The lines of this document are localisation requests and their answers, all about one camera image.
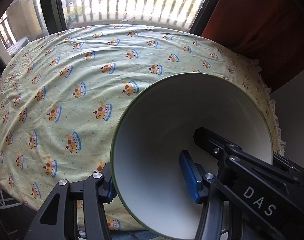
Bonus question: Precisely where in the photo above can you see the black window frame post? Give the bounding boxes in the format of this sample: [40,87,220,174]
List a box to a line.
[40,0,67,34]

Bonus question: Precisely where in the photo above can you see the floral ceramic bowl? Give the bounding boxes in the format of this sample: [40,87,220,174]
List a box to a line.
[111,73,273,239]

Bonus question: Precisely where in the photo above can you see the red curtain right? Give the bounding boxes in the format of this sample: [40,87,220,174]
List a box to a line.
[201,0,304,63]

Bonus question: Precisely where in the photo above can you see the yellow cake print tablecloth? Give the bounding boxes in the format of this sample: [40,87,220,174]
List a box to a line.
[0,23,287,231]

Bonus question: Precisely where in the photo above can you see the white outdoor air conditioner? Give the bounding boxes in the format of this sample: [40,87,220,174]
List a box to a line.
[6,37,30,57]

